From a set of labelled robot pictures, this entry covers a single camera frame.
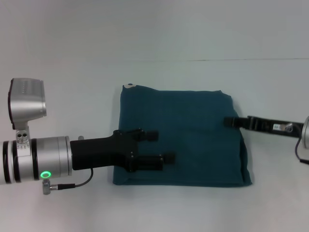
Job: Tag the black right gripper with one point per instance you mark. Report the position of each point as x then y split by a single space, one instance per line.
275 126

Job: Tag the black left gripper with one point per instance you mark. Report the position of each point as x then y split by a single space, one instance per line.
101 152

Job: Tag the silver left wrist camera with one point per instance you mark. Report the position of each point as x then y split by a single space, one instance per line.
26 104

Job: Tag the teal blue shirt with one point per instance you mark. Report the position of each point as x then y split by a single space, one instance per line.
181 137

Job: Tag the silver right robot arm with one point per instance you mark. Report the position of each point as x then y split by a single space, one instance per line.
305 133

